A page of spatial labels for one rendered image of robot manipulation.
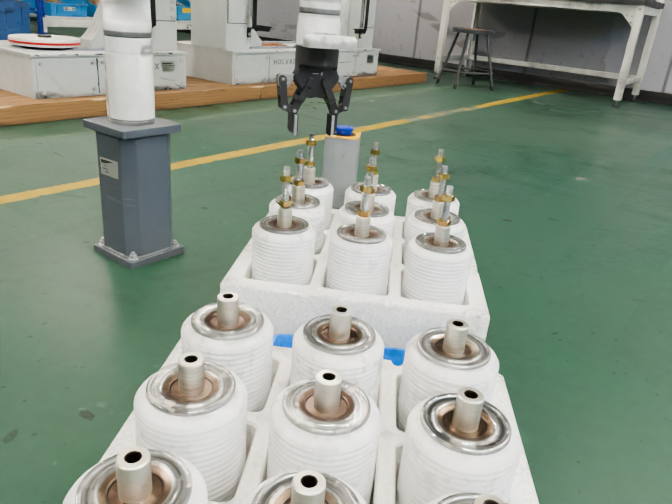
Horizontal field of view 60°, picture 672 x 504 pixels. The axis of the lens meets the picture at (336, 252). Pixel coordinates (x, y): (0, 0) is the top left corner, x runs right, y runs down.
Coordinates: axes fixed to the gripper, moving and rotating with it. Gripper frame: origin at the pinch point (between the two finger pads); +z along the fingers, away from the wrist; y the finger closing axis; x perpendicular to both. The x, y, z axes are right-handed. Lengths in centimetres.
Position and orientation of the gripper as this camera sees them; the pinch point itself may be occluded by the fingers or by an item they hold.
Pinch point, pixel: (312, 127)
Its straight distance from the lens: 109.1
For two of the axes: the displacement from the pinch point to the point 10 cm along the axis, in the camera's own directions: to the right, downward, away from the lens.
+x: 3.6, 3.9, -8.5
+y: -9.3, 0.7, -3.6
